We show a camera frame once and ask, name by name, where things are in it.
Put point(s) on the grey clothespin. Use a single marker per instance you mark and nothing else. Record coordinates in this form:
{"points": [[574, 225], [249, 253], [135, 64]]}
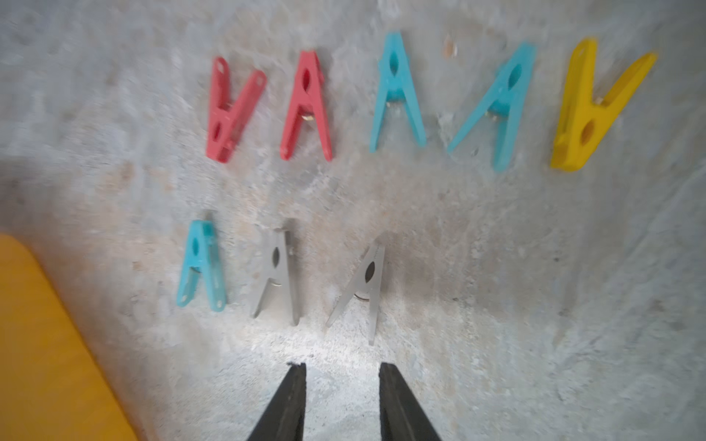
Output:
{"points": [[276, 268], [367, 279]]}

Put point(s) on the teal clothespin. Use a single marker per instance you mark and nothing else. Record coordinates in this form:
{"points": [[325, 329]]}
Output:
{"points": [[506, 98], [202, 259], [396, 85]]}

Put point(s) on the yellow plastic storage box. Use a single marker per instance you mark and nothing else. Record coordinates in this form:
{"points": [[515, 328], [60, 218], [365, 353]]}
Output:
{"points": [[51, 386]]}

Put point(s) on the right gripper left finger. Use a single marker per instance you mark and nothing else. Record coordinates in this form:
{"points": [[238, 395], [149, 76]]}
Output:
{"points": [[284, 416]]}

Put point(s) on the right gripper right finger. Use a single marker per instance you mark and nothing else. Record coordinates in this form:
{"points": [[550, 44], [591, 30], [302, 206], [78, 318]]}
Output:
{"points": [[401, 415]]}

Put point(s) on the red clothespin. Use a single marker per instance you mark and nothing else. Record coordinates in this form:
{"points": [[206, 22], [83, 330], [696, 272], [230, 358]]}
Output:
{"points": [[227, 120], [306, 99]]}

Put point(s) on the yellow clothespin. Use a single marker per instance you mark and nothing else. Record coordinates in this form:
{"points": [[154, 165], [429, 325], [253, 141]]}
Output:
{"points": [[583, 122]]}

